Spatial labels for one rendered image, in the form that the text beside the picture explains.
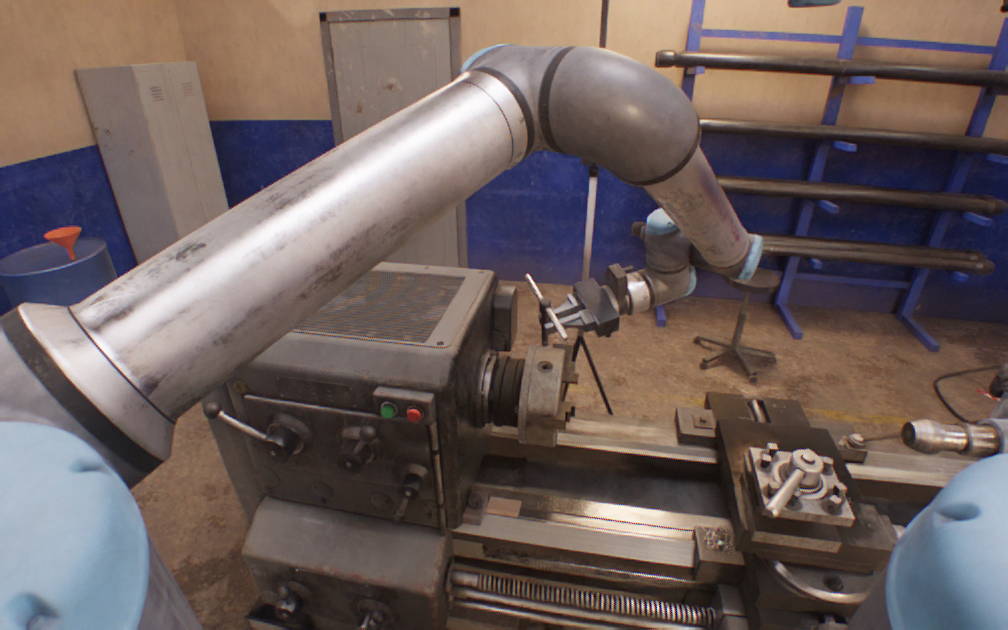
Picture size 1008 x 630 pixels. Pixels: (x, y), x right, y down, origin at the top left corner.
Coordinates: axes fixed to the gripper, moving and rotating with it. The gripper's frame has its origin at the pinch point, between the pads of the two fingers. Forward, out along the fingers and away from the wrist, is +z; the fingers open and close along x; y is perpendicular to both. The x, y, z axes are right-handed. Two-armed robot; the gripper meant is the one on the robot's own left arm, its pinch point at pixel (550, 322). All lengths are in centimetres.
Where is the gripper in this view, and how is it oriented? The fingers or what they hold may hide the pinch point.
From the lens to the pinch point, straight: 110.1
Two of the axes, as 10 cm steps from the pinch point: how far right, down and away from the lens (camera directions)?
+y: 1.0, 6.6, 7.4
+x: -3.4, -6.8, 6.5
